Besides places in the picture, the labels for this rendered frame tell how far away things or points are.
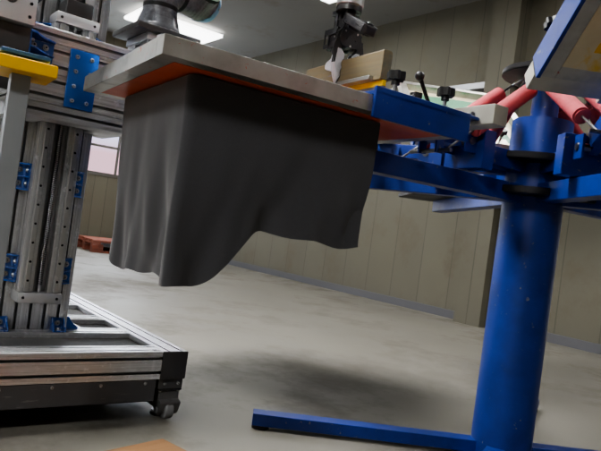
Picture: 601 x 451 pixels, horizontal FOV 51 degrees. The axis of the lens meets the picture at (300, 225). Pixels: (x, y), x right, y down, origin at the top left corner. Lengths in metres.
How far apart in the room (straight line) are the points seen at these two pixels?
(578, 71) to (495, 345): 0.98
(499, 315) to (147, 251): 1.25
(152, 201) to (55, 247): 0.83
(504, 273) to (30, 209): 1.55
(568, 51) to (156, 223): 1.00
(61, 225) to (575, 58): 1.57
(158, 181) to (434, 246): 5.56
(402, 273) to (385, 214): 0.74
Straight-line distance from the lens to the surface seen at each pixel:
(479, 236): 6.22
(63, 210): 2.18
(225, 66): 1.24
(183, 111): 1.29
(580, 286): 5.86
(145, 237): 1.42
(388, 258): 7.21
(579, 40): 1.58
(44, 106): 2.03
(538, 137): 2.22
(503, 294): 2.21
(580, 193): 1.92
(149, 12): 2.24
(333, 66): 1.74
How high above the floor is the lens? 0.67
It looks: level
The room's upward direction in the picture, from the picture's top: 8 degrees clockwise
